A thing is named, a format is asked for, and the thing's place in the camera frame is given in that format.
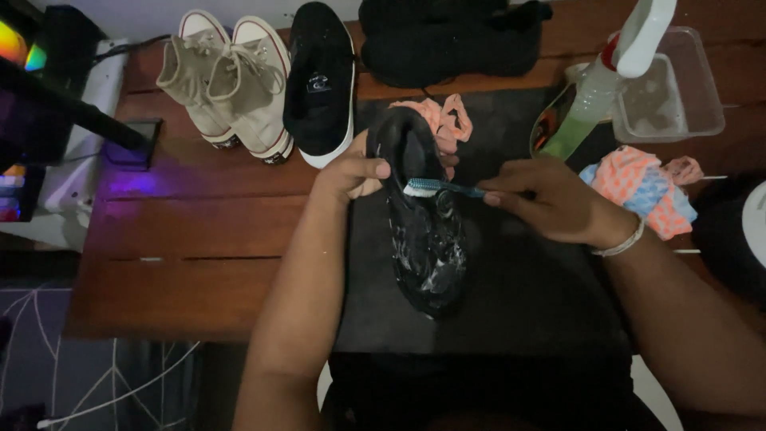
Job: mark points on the blue toothbrush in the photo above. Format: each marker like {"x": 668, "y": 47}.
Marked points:
{"x": 437, "y": 187}

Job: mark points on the person's left hand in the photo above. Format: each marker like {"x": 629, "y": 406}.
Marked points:
{"x": 344, "y": 175}

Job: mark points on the pink cloth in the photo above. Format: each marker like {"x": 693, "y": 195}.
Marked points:
{"x": 446, "y": 123}

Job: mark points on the person's right hand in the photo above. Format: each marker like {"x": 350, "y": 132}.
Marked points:
{"x": 547, "y": 200}

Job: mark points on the black round object white patch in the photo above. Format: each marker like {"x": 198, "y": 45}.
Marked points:
{"x": 736, "y": 233}

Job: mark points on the colourful oval plate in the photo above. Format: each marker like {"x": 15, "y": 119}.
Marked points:
{"x": 550, "y": 123}

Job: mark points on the black monitor stand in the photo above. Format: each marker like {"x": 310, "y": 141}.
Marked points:
{"x": 60, "y": 102}

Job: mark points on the person's black clothing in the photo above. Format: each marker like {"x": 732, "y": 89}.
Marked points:
{"x": 479, "y": 392}

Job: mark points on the beige high-top sneaker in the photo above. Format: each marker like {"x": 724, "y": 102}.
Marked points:
{"x": 191, "y": 78}
{"x": 254, "y": 90}

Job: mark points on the black soapy sneaker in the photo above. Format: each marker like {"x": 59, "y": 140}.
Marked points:
{"x": 426, "y": 239}

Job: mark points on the black phone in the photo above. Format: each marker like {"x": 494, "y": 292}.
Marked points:
{"x": 134, "y": 143}

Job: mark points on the black mat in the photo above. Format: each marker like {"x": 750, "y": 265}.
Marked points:
{"x": 514, "y": 287}

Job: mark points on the spray bottle green liquid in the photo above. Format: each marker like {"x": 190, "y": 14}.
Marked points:
{"x": 598, "y": 84}

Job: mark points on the orange blue patterned cloth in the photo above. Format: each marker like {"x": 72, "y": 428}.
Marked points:
{"x": 643, "y": 188}

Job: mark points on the clear plastic container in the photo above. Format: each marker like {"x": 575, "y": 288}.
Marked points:
{"x": 676, "y": 96}

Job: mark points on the black slip-on shoe white sole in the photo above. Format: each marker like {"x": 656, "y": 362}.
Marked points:
{"x": 323, "y": 84}

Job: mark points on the white power strip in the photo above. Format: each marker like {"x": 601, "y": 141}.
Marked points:
{"x": 84, "y": 143}

